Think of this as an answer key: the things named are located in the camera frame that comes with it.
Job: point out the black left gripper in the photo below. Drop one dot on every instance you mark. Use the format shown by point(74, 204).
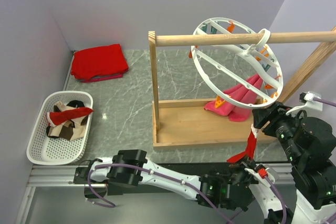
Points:
point(240, 166)

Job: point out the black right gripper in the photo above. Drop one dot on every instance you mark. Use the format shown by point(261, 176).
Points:
point(260, 115)

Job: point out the red sock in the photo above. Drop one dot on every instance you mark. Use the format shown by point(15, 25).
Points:
point(250, 148)
point(57, 118)

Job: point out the cream brown striped sock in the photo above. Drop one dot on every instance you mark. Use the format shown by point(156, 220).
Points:
point(69, 130)

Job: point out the black striped sock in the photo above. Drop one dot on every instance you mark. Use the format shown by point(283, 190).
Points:
point(76, 104)

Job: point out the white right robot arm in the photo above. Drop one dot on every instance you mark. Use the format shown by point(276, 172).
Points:
point(307, 142)

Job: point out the white round clip hanger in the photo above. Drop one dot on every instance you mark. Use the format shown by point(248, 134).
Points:
point(221, 67)

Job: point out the pink hanging cloth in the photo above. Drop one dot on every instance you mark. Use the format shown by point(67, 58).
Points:
point(233, 112)

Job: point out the orange clip right rim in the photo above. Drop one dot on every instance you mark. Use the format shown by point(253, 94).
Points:
point(274, 95)

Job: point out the orange clip back right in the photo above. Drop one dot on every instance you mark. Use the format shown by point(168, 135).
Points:
point(274, 84)

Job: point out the orange clip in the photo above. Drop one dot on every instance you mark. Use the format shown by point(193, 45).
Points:
point(231, 27)
point(274, 84)
point(190, 53)

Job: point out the orange clip back left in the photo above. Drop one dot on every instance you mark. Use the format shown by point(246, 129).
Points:
point(231, 27)

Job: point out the orange clip front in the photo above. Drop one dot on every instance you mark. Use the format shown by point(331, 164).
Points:
point(190, 53)

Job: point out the teal clip left rim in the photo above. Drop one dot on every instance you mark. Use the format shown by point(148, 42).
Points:
point(209, 29)

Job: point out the folded red cloth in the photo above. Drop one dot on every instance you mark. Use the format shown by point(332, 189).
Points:
point(99, 62)

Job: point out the white perforated plastic basket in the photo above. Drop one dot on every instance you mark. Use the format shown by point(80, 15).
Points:
point(41, 149)

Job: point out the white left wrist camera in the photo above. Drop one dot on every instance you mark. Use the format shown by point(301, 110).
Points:
point(260, 173)

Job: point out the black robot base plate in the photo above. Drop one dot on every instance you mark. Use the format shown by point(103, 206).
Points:
point(168, 174)

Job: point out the aluminium frame rail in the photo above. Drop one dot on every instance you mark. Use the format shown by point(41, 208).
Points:
point(45, 176)

